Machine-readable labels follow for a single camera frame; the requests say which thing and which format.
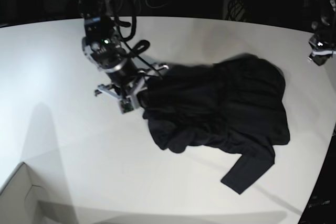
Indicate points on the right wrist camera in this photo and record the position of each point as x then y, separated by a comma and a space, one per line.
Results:
126, 106

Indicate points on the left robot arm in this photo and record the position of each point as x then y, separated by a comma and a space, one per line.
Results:
326, 26

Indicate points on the white cardboard box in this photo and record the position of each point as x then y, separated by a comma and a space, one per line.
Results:
19, 201

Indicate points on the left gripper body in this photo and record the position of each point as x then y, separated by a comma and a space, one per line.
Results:
321, 49

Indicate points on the black t-shirt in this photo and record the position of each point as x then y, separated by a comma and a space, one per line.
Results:
234, 106

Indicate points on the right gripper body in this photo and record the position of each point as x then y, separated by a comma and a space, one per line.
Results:
131, 86

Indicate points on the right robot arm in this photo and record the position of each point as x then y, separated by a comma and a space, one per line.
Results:
105, 45

